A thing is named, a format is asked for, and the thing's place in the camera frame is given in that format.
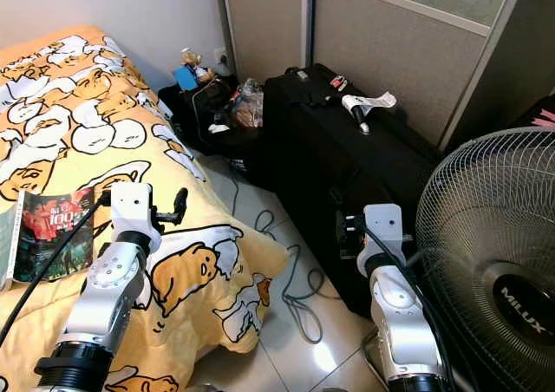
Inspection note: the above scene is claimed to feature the red and teal paperback book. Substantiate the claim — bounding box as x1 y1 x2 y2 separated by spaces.
0 186 98 293

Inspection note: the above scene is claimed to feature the large black suitcase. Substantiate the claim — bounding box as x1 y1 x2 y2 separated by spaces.
260 62 443 319

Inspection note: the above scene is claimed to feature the black soft bag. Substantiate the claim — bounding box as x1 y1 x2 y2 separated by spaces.
158 75 265 185

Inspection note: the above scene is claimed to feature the clear plastic snack bag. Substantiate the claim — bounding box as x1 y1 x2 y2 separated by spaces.
221 78 265 131

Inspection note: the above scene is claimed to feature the small blue box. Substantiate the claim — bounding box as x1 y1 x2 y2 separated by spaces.
173 65 199 92

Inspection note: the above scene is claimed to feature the black standing fan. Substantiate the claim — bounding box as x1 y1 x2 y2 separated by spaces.
415 127 555 392

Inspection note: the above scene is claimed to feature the white paper luggage tag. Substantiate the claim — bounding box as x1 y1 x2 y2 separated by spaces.
341 91 397 115

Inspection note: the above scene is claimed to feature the yellow egg cartoon blanket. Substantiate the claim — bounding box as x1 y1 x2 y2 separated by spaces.
0 23 291 392

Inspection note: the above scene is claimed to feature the small brown figurine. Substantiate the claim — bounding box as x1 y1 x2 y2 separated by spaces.
180 48 213 85

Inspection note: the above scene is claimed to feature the grey metal framed partition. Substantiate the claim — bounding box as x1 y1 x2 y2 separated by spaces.
217 0 555 150

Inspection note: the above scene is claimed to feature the black bag with pink print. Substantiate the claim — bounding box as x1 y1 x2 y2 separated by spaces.
510 93 555 131

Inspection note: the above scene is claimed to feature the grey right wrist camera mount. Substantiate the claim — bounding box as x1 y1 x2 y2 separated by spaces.
362 203 405 267

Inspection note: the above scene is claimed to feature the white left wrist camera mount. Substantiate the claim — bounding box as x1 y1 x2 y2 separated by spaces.
108 182 159 254

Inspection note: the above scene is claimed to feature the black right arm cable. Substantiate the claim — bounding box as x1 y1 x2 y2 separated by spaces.
360 223 460 392

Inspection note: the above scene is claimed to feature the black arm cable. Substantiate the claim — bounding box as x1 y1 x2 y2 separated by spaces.
360 223 460 392
0 193 112 341

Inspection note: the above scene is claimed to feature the grey floor cable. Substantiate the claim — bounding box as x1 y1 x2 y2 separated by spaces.
199 158 339 345

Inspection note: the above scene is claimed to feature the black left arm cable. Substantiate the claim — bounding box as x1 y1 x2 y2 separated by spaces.
0 193 112 341

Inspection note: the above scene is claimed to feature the white wall socket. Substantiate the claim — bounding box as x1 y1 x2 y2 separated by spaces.
213 47 231 74

